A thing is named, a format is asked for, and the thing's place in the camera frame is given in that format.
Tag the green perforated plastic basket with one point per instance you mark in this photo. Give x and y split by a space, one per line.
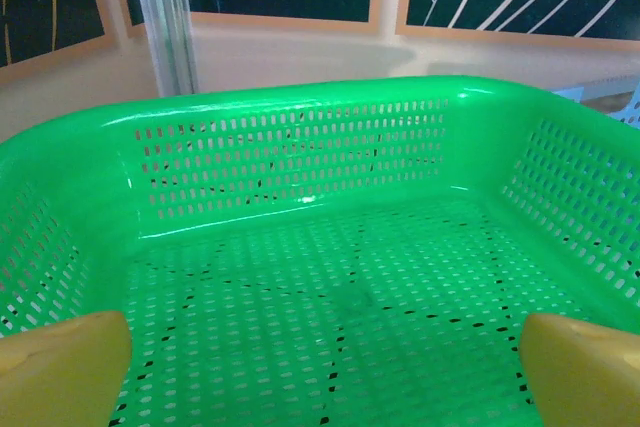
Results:
350 157

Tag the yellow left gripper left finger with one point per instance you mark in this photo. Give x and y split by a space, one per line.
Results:
60 372

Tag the aluminium frame post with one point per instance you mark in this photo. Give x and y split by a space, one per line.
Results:
167 22

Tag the light blue plastic basket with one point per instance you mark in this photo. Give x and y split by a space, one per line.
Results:
620 97

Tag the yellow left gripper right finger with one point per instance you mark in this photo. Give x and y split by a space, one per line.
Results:
585 377

